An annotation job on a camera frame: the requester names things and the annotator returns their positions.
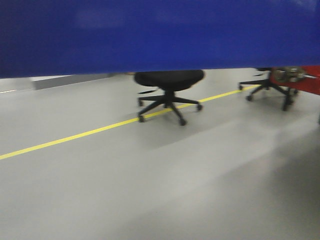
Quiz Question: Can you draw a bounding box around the large blue plastic bin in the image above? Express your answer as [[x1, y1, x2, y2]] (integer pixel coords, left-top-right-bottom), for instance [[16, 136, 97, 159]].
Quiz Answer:
[[0, 0, 320, 78]]

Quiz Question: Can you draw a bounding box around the black office chair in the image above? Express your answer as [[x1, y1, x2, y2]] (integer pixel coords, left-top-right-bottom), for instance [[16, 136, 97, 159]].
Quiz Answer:
[[238, 67, 299, 112], [134, 69, 205, 126]]

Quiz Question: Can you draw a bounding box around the red conveyor frame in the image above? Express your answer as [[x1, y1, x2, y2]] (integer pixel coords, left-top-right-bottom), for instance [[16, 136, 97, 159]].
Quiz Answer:
[[271, 65, 320, 95]]

